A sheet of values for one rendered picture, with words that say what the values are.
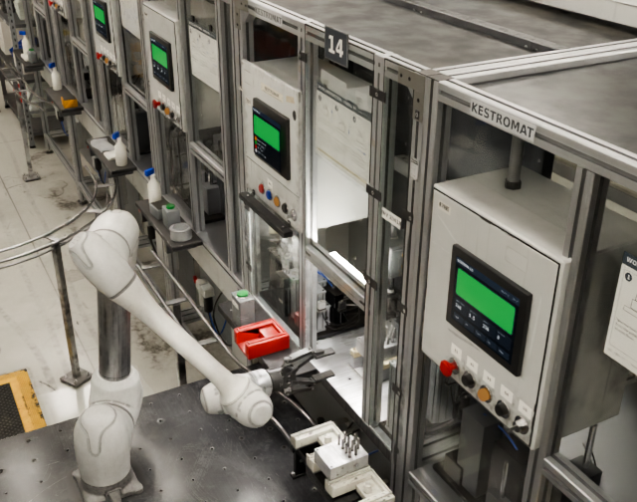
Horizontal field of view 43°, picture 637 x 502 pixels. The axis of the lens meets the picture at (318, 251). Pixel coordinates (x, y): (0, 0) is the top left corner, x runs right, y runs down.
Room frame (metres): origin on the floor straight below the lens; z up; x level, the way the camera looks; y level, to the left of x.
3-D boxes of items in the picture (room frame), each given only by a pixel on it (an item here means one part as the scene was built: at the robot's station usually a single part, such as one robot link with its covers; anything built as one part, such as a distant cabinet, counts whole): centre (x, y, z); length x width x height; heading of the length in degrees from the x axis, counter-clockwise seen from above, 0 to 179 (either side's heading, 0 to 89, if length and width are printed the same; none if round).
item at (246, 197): (2.48, 0.18, 1.37); 0.36 x 0.04 x 0.04; 28
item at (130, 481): (1.91, 0.65, 0.71); 0.22 x 0.18 x 0.06; 28
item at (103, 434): (1.93, 0.66, 0.85); 0.18 x 0.16 x 0.22; 0
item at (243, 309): (2.50, 0.26, 0.97); 0.08 x 0.08 x 0.12; 28
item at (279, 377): (2.04, 0.11, 1.01); 0.09 x 0.07 x 0.08; 118
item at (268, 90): (2.55, 0.06, 1.60); 0.42 x 0.29 x 0.46; 28
